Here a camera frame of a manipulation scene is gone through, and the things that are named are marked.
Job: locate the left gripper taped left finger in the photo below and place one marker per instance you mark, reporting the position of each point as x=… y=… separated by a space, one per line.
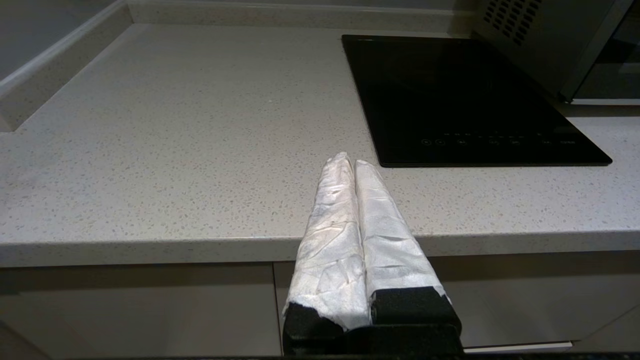
x=330 y=250

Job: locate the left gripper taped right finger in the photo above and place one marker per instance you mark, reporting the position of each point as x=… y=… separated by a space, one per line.
x=395 y=250

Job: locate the silver microwave oven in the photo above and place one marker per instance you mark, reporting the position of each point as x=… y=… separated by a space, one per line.
x=540 y=45

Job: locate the grey cabinet front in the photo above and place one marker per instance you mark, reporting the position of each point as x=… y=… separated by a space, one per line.
x=525 y=300
x=140 y=310

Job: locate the black induction cooktop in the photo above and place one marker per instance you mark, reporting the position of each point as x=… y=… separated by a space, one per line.
x=465 y=95

